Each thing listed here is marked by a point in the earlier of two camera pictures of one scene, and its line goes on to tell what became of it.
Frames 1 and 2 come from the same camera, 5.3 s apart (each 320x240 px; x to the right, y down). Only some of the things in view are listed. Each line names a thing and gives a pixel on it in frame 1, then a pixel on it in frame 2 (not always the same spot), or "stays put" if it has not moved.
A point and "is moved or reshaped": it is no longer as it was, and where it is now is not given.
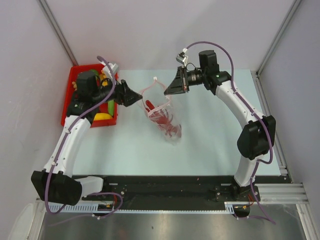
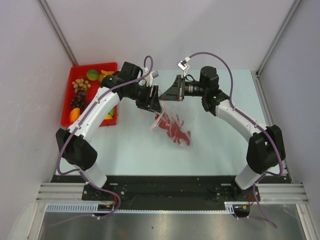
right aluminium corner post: (272, 47) stays put
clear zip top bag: (156, 101) is moved or reshaped
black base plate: (172, 192) stays put
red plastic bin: (71, 85) stays put
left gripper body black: (116, 95) → (144, 101)
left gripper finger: (130, 96) → (155, 105)
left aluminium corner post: (58, 32) stays put
